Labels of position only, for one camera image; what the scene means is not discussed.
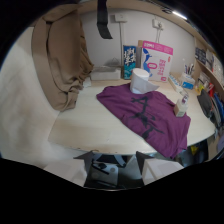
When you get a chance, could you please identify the purple printed t-shirt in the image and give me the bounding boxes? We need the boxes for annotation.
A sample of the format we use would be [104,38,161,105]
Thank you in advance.
[96,83,192,160]

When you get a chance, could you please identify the black bag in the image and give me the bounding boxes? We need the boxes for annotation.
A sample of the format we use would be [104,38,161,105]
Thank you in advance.
[196,88,214,119]

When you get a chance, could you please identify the white wall socket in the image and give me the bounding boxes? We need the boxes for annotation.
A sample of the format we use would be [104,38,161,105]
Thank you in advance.
[152,18,165,30]

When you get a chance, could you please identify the white tissue paper roll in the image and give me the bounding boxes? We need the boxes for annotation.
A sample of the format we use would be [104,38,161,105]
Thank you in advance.
[129,67,160,95]

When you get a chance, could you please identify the blue carton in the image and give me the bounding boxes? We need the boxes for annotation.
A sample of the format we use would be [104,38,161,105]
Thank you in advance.
[122,44,138,80]

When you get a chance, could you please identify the white pen holder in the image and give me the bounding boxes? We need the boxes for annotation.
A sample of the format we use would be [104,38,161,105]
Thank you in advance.
[180,63,196,90]

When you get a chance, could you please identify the pink and white box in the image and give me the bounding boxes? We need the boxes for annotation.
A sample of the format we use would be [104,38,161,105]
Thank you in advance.
[137,40,174,83]

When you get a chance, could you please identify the white wall switch box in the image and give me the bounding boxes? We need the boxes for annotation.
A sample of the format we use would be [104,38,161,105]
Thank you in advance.
[114,13,128,24]

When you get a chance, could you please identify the white tissue box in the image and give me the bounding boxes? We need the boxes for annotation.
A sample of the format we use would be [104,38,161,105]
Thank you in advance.
[90,65,122,82]

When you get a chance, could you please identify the black hanging strap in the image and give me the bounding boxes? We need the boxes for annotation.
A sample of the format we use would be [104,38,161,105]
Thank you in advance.
[96,0,114,40]

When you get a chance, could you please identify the brown curtain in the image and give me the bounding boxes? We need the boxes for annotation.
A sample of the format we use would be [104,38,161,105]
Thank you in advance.
[31,3,95,112]

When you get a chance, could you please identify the small white bottle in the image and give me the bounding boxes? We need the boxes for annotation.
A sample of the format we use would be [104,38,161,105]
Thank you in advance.
[173,94,190,118]

